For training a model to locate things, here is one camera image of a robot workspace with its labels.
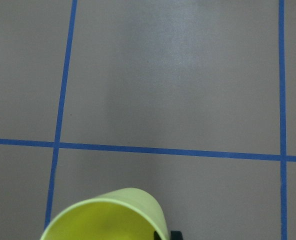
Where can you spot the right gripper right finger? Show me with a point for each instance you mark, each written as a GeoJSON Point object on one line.
{"type": "Point", "coordinates": [176, 235]}

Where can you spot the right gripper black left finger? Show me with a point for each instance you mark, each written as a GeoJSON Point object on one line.
{"type": "Point", "coordinates": [156, 236]}

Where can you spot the yellow plastic cup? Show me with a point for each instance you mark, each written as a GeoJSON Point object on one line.
{"type": "Point", "coordinates": [124, 214]}

